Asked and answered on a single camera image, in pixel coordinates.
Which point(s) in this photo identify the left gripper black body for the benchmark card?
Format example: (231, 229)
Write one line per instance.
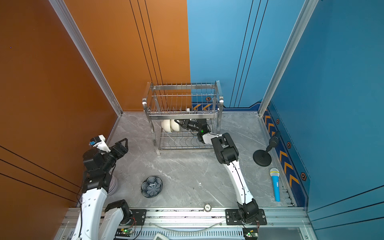
(114, 154)

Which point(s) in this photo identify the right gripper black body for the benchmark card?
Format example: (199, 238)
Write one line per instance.
(192, 125)

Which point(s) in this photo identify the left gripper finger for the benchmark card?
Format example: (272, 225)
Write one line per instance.
(122, 144)
(122, 152)

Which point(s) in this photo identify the stainless steel dish rack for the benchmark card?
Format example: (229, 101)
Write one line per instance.
(169, 102)

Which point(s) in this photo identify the cream white bowl top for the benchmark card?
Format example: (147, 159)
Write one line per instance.
(166, 126)

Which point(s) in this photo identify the cream white bowl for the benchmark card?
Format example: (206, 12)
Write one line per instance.
(175, 126)
(166, 126)

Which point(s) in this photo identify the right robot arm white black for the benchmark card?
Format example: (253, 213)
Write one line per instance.
(228, 155)

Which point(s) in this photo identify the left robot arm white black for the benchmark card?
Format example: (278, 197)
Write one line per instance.
(95, 222)

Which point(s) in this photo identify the lilac bowl lower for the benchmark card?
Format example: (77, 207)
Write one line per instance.
(113, 186)

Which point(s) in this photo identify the dark blue patterned bowl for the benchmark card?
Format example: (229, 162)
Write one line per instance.
(152, 187)

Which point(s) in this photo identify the green circuit board left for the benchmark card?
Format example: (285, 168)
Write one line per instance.
(124, 232)

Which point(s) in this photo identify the green circuit board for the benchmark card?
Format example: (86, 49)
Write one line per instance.
(124, 232)
(250, 234)

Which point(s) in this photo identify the black microphone stand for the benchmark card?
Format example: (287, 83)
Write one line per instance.
(262, 157)

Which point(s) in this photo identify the small round silver knob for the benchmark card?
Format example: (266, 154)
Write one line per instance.
(207, 208)

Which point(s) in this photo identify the blue toy microphone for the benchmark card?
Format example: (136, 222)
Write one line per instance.
(275, 175)

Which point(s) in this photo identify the green circuit board right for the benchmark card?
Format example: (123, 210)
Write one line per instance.
(250, 234)

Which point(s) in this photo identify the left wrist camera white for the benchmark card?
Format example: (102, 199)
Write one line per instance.
(99, 142)

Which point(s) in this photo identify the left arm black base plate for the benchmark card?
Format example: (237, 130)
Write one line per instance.
(137, 218)

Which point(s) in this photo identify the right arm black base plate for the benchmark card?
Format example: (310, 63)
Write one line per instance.
(234, 217)

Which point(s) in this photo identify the aluminium front rail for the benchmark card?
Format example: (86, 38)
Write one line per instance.
(196, 223)

